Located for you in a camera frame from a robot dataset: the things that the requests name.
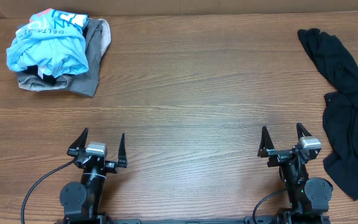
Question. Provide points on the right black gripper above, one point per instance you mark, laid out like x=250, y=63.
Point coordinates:
x=279, y=155

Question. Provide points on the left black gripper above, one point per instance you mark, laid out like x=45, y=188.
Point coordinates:
x=112, y=165

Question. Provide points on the black polo shirt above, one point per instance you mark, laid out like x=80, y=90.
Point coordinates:
x=340, y=118

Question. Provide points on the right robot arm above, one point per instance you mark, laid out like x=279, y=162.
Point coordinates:
x=308, y=197

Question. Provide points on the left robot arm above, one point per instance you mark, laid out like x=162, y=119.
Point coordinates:
x=81, y=200

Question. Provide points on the light blue printed t-shirt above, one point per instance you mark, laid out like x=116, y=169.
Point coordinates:
x=52, y=41

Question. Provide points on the beige garment under pile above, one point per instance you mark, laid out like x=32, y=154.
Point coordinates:
x=105, y=36

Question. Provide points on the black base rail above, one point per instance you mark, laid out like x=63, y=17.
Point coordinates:
x=264, y=219

